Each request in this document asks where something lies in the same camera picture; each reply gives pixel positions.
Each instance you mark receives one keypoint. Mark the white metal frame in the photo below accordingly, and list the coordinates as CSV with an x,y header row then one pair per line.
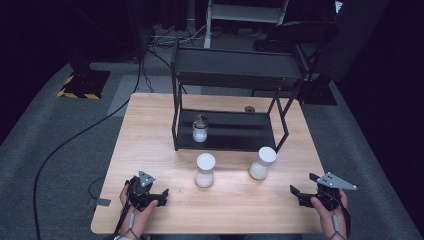
x,y
246,13

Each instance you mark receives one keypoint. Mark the small dark round cap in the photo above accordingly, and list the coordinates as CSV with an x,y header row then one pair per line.
x,y
249,109

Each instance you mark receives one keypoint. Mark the white paper tag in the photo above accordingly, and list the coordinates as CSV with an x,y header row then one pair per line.
x,y
338,6

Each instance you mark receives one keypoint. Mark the gray floor tape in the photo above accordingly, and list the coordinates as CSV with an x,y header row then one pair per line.
x,y
103,202

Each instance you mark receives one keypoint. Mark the person's left hand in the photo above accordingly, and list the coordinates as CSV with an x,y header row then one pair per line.
x,y
138,221

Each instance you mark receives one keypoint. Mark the person's right hand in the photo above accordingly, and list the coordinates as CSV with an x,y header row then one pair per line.
x,y
328,223

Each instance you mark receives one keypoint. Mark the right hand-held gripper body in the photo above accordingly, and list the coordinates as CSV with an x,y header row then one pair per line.
x,y
330,196

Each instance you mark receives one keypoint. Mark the black stand base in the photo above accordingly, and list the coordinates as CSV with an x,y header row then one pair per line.
x,y
320,93

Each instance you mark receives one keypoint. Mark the black metal shelf rack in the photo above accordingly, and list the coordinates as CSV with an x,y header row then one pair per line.
x,y
233,63

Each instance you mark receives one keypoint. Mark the black stand with striped base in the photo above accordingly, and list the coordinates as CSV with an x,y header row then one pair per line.
x,y
86,83

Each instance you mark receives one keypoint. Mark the glass shaker with metal lid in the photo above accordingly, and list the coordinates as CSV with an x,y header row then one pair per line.
x,y
200,133

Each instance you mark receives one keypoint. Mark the white-lidded jar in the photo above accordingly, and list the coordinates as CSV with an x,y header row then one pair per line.
x,y
261,166
205,173

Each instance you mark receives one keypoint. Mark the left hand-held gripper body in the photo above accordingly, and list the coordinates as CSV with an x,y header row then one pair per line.
x,y
140,193

